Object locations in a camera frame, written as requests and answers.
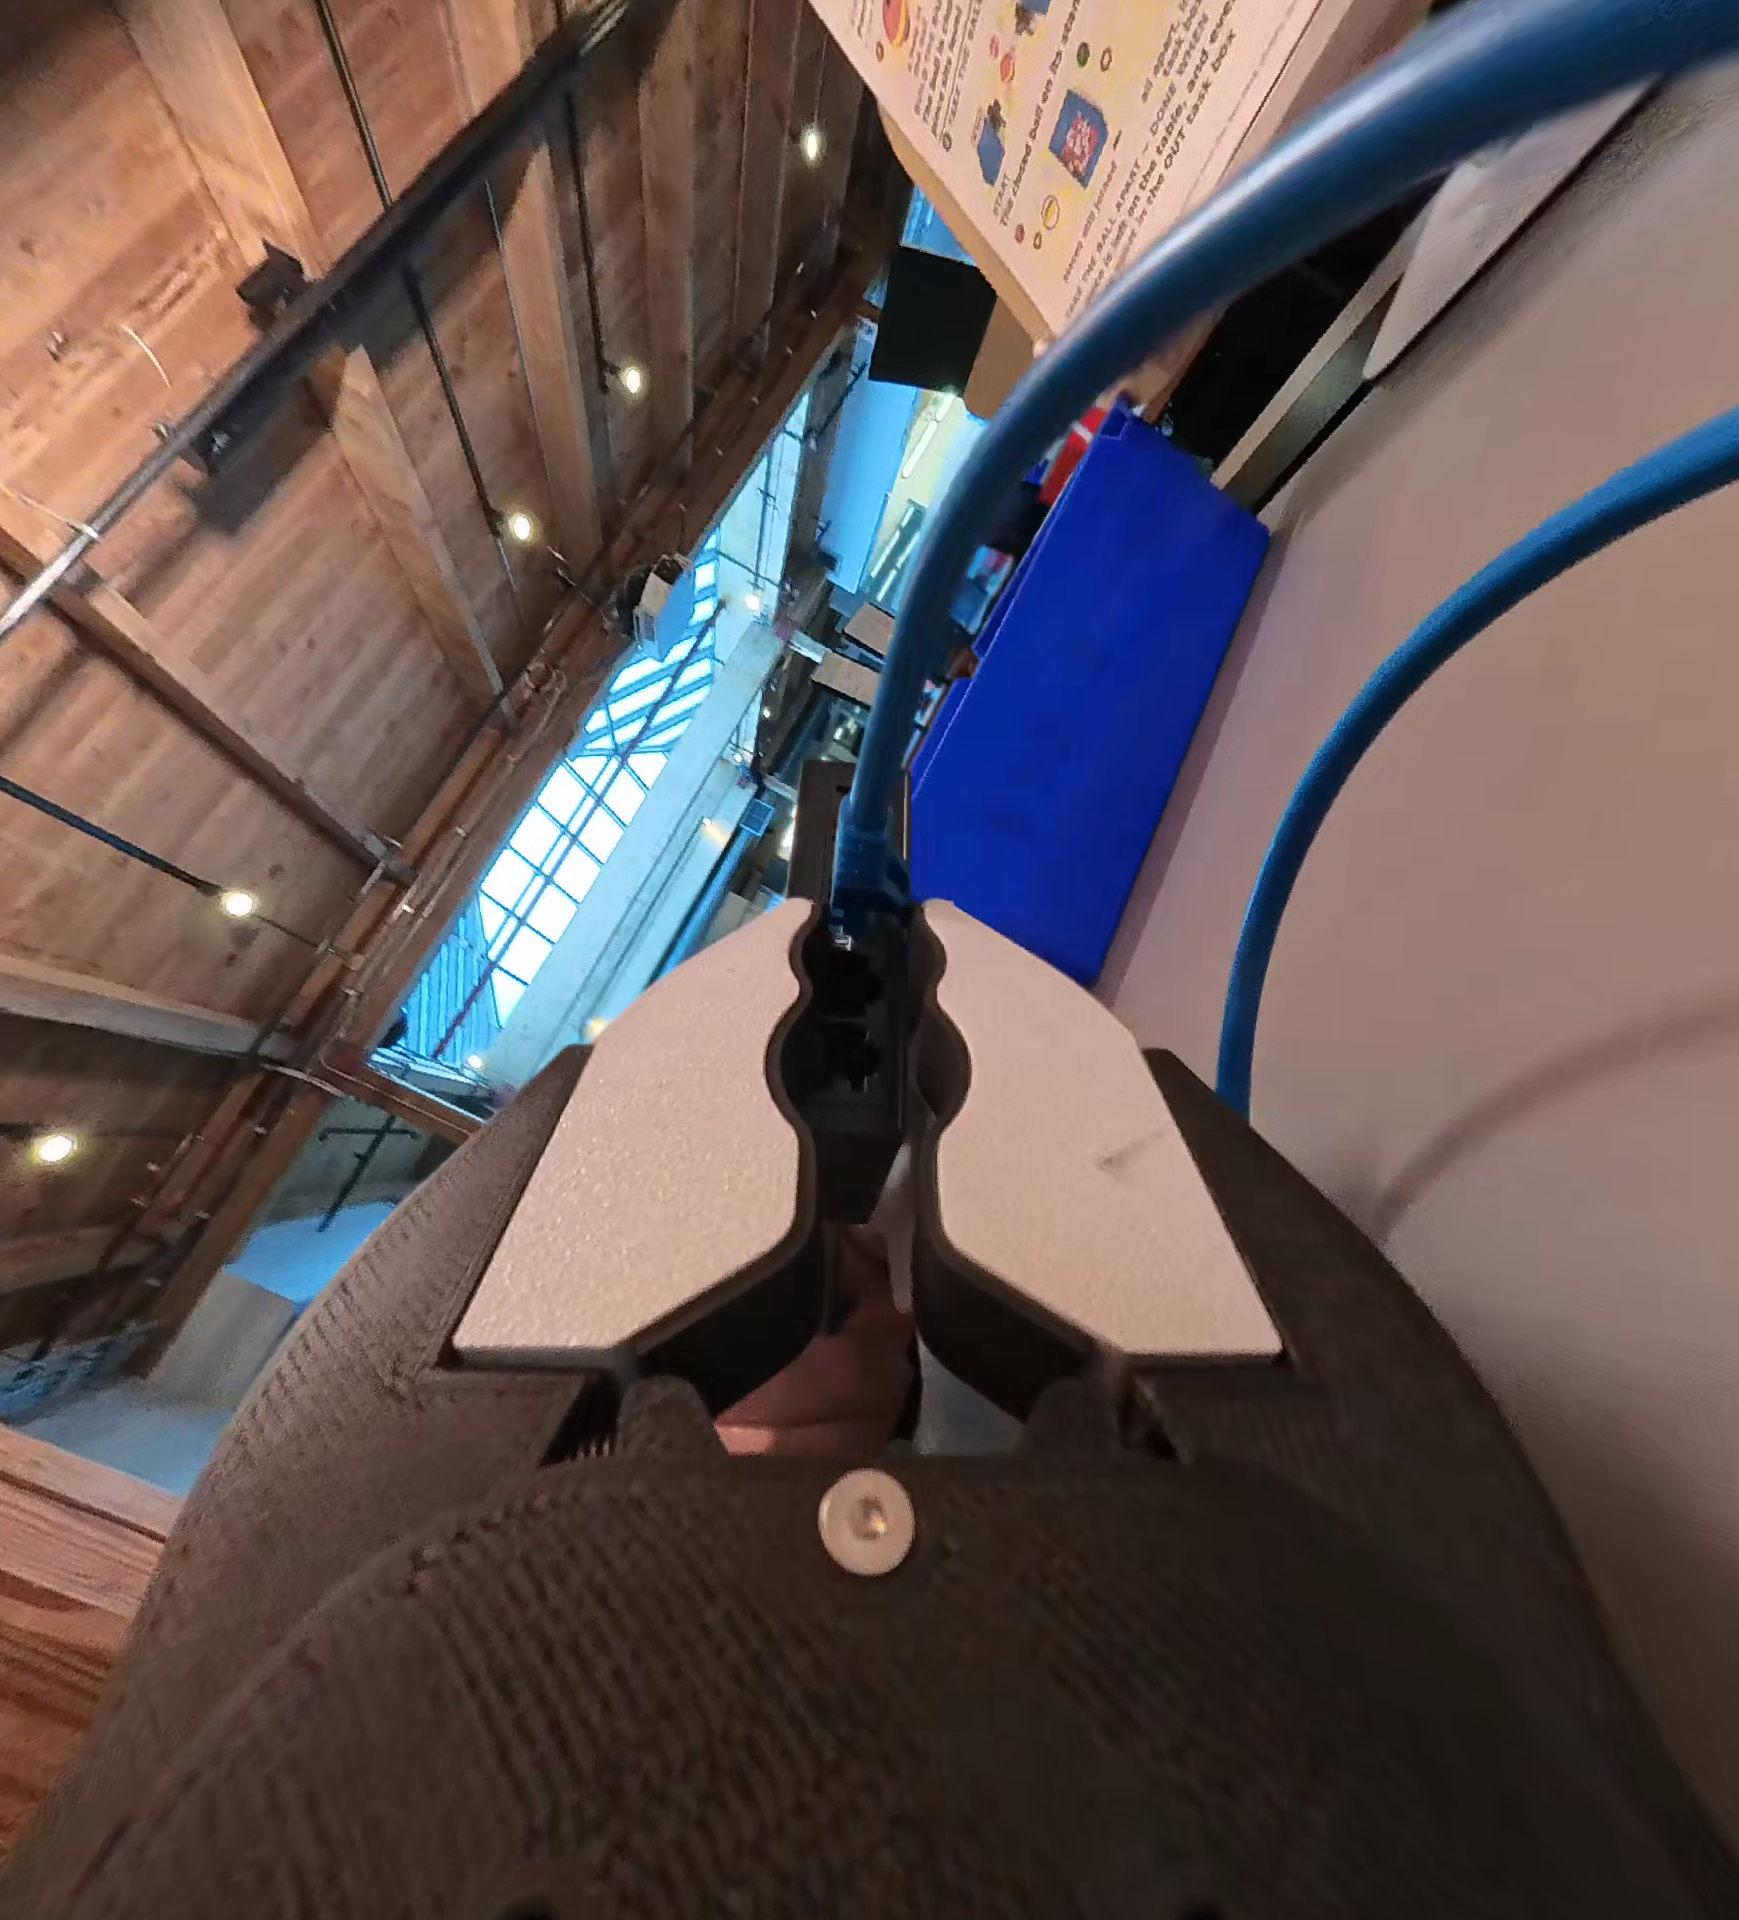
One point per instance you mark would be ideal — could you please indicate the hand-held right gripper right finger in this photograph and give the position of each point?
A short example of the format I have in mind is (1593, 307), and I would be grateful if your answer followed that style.
(1094, 1201)

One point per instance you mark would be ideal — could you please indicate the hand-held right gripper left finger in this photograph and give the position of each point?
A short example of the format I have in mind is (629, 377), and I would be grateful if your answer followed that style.
(643, 1185)

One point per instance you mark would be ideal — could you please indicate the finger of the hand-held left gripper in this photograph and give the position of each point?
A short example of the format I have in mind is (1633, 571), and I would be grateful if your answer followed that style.
(899, 1245)

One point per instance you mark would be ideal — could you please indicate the black network switch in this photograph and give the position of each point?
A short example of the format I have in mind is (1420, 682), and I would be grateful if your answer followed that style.
(853, 1155)

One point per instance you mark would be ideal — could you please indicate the person's left hand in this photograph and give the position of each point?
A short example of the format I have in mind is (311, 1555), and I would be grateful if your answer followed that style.
(824, 1404)

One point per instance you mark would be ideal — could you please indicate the blue plastic bin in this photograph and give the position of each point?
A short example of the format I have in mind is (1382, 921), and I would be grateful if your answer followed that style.
(1094, 675)

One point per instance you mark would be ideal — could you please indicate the white ceiling unit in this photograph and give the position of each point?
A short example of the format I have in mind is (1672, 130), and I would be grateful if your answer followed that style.
(651, 599)

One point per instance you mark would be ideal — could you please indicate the black hanging monitor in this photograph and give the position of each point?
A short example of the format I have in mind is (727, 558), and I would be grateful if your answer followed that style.
(929, 316)

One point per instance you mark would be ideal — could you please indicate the printed instruction board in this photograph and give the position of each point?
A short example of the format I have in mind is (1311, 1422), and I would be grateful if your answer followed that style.
(989, 91)

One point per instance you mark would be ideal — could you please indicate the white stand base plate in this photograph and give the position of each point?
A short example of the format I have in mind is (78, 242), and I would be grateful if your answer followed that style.
(1499, 211)

